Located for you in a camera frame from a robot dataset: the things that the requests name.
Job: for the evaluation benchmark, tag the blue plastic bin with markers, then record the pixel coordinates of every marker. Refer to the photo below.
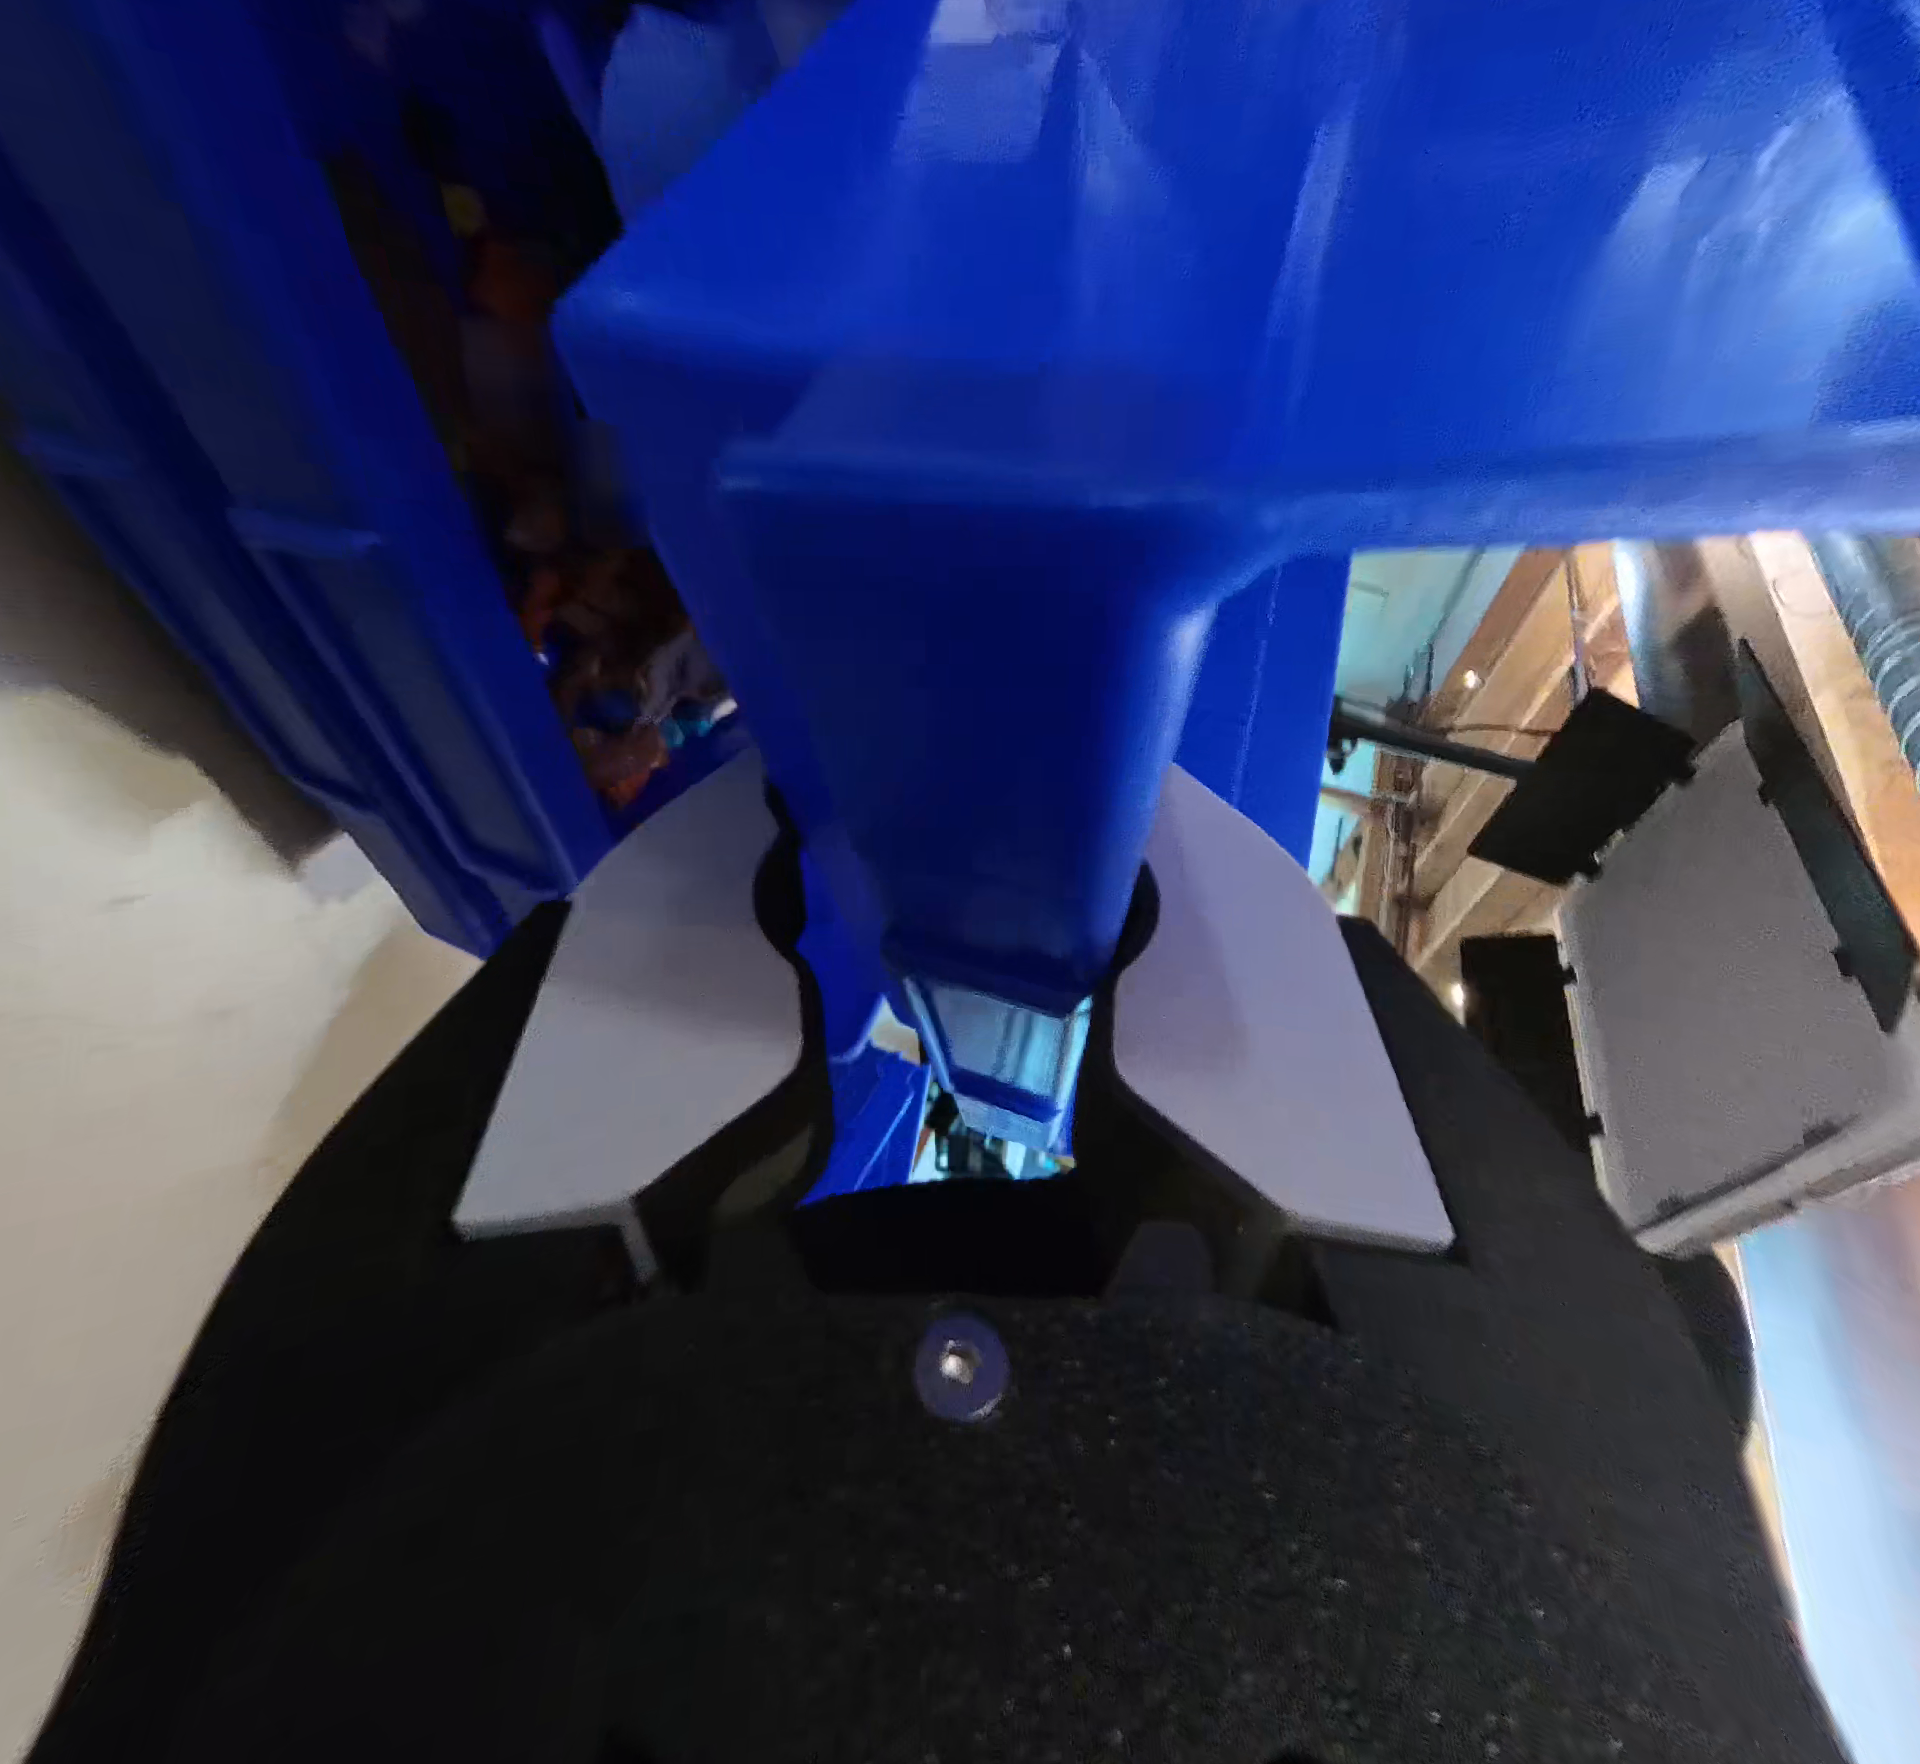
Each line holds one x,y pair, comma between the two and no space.
1200,218
149,369

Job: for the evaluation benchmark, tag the silver air duct with grille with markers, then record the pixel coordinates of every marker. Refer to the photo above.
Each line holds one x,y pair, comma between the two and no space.
1883,641

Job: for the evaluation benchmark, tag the black stand bar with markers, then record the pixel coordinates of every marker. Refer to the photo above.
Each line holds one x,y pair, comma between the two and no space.
1424,740

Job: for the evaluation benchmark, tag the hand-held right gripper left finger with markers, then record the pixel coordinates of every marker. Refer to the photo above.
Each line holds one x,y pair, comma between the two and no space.
646,1045

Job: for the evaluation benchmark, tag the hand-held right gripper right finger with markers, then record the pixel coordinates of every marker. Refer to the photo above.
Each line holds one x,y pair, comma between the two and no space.
1276,1076

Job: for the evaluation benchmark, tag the pile of loose toy bricks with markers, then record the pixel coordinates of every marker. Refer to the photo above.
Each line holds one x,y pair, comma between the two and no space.
600,623

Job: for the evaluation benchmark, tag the white-backed light panel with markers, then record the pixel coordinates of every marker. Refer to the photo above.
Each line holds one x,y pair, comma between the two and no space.
1726,984

